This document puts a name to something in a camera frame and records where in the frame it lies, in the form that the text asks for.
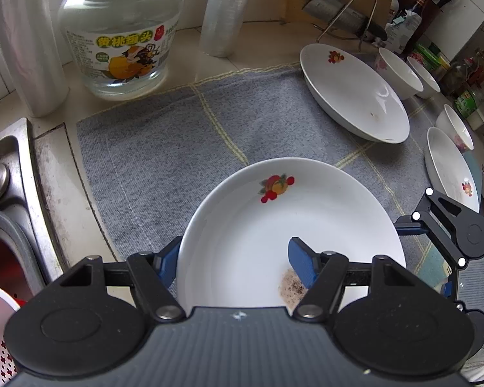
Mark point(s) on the white fruit-print plate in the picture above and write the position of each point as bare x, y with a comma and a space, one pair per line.
347, 88
447, 165
242, 229

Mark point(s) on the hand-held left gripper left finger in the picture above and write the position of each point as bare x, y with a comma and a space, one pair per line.
170, 262

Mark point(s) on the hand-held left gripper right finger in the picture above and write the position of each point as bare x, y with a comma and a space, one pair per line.
302, 262

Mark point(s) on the red plastic basin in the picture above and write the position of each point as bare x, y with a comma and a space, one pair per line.
8, 266

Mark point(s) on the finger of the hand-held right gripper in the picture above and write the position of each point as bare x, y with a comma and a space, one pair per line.
427, 219

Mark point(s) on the grey checked dish cloth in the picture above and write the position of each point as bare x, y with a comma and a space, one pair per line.
165, 149

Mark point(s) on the clear glass jar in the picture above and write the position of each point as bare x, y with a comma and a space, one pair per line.
121, 28

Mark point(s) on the stainless steel sink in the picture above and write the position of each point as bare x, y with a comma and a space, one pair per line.
36, 177

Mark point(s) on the white flower-print bowl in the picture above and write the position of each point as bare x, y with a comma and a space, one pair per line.
427, 80
453, 123
399, 72

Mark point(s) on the clear plastic wrap roll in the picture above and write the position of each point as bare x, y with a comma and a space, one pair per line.
28, 48
226, 12

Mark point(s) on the dark sauce bottle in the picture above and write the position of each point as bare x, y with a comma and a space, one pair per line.
417, 12

